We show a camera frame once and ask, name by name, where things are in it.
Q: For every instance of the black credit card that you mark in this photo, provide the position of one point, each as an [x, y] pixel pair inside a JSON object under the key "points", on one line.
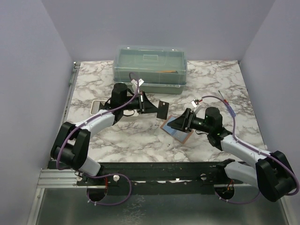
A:
{"points": [[162, 110]]}

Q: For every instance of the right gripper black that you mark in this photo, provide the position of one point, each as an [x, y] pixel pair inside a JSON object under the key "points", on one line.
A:
{"points": [[178, 123]]}

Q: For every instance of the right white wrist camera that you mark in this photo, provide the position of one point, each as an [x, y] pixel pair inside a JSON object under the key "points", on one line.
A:
{"points": [[196, 104]]}

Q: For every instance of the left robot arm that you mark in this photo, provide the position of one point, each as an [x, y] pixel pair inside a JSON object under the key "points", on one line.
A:
{"points": [[72, 142]]}

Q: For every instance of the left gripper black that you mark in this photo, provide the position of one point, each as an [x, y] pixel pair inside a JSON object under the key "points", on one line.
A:
{"points": [[144, 105]]}

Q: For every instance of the green clear-lid storage box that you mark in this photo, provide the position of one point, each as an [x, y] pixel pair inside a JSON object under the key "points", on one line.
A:
{"points": [[163, 69]]}

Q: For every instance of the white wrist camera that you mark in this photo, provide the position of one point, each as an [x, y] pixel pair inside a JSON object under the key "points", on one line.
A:
{"points": [[196, 104], [136, 84]]}

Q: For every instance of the brown leather card holder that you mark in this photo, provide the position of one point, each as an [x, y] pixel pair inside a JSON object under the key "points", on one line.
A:
{"points": [[180, 136]]}

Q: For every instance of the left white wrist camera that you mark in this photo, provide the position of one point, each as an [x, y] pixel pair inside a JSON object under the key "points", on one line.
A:
{"points": [[136, 84]]}

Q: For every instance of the white rectangular tray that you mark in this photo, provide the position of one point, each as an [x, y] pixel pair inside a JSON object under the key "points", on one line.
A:
{"points": [[96, 105]]}

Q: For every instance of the red blue screwdriver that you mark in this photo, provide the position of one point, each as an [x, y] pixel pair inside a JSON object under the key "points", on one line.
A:
{"points": [[231, 111]]}

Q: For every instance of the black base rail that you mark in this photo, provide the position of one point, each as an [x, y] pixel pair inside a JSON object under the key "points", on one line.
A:
{"points": [[226, 191]]}

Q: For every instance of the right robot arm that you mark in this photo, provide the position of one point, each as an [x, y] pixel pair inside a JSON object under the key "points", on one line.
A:
{"points": [[269, 172]]}

